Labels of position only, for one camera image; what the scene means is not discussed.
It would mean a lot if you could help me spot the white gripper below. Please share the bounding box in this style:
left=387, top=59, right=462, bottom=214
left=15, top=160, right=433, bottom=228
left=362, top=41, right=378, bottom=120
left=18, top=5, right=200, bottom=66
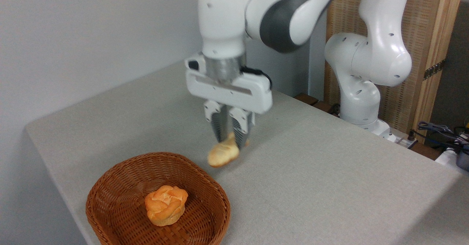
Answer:
left=184, top=53, right=274, bottom=150

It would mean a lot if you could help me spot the long braided pale bread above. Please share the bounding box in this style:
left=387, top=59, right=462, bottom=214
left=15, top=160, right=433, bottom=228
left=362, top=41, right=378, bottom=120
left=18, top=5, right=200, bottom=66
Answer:
left=207, top=132, right=250, bottom=168

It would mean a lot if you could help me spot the round orange bread roll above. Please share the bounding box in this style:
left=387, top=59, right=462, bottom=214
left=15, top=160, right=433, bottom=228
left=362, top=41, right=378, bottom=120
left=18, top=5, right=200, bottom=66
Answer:
left=144, top=185, right=189, bottom=226

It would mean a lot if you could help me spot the brown woven wicker basket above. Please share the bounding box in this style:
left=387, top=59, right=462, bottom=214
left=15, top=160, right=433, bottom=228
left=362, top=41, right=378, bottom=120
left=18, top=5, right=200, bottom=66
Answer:
left=86, top=152, right=231, bottom=245

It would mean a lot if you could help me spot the grey tablecloth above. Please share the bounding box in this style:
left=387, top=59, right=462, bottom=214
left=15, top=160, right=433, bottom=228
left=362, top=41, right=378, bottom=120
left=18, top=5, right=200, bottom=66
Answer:
left=25, top=62, right=469, bottom=245

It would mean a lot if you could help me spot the dark metal hinge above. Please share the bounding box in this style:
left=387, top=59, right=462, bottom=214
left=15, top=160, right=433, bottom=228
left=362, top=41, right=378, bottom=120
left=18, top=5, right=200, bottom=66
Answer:
left=423, top=59, right=446, bottom=81

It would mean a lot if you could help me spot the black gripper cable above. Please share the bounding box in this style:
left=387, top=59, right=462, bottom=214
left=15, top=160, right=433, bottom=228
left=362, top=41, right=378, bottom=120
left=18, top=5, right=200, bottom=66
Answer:
left=240, top=66, right=273, bottom=90

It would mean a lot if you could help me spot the bundle of dark cables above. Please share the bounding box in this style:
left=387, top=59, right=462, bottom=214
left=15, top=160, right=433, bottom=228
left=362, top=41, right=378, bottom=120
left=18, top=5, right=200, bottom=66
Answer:
left=417, top=120, right=469, bottom=155

